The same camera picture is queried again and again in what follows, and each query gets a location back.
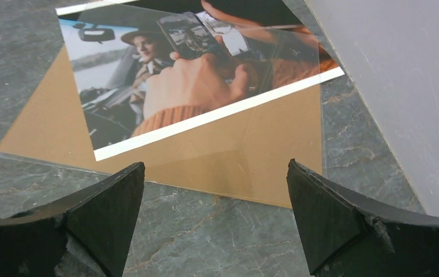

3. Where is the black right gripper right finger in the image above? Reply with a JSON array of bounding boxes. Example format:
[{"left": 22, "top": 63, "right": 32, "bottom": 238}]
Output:
[{"left": 287, "top": 160, "right": 439, "bottom": 276}]

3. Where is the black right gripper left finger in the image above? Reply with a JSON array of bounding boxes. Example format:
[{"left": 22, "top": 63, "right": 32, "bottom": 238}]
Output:
[{"left": 0, "top": 162, "right": 145, "bottom": 276}]

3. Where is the printed photo with white border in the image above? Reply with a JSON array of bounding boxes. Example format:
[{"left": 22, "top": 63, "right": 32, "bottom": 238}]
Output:
[{"left": 56, "top": 1, "right": 343, "bottom": 161}]

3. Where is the clear acrylic sheet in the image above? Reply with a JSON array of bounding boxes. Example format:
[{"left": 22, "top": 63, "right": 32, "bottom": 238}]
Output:
[{"left": 0, "top": 2, "right": 340, "bottom": 174}]

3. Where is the brown cardboard backing board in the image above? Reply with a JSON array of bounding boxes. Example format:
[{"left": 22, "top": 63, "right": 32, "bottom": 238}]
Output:
[{"left": 0, "top": 48, "right": 322, "bottom": 207}]

